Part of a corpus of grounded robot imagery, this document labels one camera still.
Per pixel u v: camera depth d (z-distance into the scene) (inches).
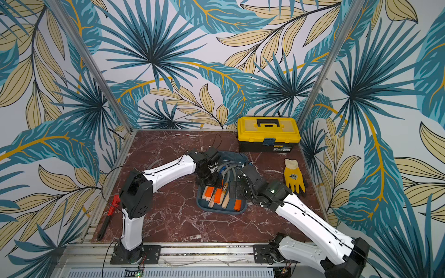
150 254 29.1
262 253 28.8
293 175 38.2
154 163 40.6
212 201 34.1
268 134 38.7
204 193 34.9
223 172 38.4
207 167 28.9
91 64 33.2
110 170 40.6
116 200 34.4
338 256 15.1
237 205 33.8
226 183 36.5
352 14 27.6
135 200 19.5
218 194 34.3
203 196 34.6
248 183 20.7
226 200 34.1
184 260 28.8
